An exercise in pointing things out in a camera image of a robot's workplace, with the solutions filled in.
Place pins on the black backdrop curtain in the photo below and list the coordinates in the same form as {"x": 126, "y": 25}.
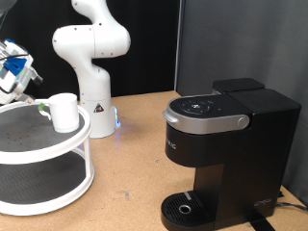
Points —
{"x": 144, "y": 48}

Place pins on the black tape strip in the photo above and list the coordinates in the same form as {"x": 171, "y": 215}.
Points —
{"x": 260, "y": 223}

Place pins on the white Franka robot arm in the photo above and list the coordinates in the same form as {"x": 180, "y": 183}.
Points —
{"x": 93, "y": 80}

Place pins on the white two-tier turntable shelf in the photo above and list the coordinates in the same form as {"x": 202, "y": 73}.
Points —
{"x": 41, "y": 141}

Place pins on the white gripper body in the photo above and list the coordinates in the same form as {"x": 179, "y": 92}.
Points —
{"x": 9, "y": 86}

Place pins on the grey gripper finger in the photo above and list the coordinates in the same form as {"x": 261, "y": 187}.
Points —
{"x": 36, "y": 78}
{"x": 25, "y": 98}

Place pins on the grey partition panel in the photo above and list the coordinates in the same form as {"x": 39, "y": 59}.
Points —
{"x": 263, "y": 41}

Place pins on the black Keurig coffee machine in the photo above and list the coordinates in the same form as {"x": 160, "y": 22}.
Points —
{"x": 243, "y": 154}

